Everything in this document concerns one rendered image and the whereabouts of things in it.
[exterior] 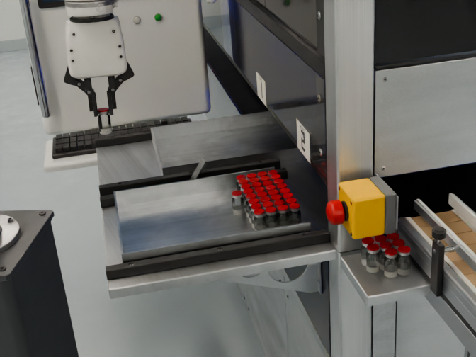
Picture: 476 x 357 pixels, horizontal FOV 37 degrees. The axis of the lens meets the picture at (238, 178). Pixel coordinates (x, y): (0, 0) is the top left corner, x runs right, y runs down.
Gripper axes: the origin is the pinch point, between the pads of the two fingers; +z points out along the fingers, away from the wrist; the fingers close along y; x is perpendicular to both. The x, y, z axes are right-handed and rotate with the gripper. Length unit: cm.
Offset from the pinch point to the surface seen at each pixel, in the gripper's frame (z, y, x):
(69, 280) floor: 107, 21, -135
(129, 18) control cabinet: -3, -10, -79
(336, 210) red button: 13.3, -34.0, 29.4
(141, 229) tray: 25.3, -4.4, 1.0
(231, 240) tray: 23.2, -19.5, 15.3
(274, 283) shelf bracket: 36.5, -28.3, 9.7
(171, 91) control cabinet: 20, -20, -80
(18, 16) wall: 58, 63, -537
